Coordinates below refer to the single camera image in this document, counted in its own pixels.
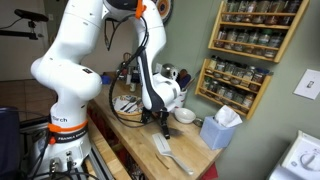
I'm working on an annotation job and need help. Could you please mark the small white bowl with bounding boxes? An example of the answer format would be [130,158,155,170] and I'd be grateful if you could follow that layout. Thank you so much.
[174,107,197,125]

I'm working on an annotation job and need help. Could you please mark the wooden spice rack single-shelf jars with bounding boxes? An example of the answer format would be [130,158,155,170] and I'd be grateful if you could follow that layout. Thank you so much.
[208,0,311,64]

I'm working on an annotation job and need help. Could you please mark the white tissue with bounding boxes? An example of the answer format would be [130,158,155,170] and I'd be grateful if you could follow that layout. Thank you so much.
[214,104,243,129]

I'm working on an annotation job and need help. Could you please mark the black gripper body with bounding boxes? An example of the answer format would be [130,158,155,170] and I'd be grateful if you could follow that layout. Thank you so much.
[145,107,169,118]

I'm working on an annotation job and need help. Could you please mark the white stove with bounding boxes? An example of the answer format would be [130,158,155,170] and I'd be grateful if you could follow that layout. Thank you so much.
[266,130,320,180]

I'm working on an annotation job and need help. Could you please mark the colourful patterned plate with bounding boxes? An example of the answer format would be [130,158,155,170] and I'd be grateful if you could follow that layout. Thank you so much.
[112,94,145,117]

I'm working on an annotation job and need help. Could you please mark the tall salt grinder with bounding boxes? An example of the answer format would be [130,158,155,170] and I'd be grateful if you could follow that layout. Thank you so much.
[125,67,133,86]

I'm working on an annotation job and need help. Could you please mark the wooden spice rack with labels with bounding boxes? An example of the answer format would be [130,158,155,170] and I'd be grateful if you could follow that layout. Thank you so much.
[194,58,274,120]

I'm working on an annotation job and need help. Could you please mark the blue plastic colander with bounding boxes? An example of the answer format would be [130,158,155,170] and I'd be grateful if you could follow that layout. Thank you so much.
[100,74,112,85]

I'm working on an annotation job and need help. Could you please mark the red cloth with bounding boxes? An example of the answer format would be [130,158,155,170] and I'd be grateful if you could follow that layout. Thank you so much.
[199,163,219,180]

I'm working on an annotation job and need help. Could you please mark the metal spoon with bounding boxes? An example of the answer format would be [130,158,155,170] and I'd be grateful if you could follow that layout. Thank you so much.
[123,98,144,114]

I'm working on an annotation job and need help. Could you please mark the dark blue chair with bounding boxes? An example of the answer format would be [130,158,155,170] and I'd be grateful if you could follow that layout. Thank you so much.
[0,107,22,180]

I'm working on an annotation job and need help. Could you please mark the black spatula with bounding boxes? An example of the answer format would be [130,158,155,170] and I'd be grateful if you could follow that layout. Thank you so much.
[162,126,185,140]

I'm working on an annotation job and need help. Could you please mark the dark blue spatula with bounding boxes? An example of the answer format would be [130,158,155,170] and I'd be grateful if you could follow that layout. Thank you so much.
[176,73,192,92]

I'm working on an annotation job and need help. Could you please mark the small metal cup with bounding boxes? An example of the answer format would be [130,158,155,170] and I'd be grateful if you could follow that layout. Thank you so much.
[193,117,205,128]

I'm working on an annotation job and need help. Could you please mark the wooden bench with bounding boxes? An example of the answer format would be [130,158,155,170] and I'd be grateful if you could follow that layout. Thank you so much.
[87,116,133,180]

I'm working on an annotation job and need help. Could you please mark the white wall outlet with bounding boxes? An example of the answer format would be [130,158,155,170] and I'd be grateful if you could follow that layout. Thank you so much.
[154,63,163,76]

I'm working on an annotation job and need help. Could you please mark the white utensil crock red fish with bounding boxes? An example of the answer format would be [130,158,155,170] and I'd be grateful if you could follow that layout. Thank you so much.
[173,88,188,109]

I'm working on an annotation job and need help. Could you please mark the decorative wall plate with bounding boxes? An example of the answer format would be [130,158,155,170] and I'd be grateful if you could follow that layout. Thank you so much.
[154,0,174,24]

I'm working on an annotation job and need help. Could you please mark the wooden spatula utensil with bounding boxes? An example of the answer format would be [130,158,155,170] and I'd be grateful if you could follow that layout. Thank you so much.
[178,68,189,81]

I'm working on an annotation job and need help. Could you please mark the white light switch plate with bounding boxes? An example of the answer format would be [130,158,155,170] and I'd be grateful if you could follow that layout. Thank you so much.
[293,68,320,101]

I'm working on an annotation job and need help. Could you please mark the metal fork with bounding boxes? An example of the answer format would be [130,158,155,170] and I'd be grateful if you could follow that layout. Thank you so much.
[119,96,137,112]

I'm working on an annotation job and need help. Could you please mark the black camera on stand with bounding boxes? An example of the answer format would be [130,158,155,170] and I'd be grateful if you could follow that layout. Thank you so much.
[0,8,50,41]

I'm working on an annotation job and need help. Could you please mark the blue tissue box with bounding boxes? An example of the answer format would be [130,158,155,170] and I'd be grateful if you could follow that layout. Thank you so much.
[199,115,236,151]

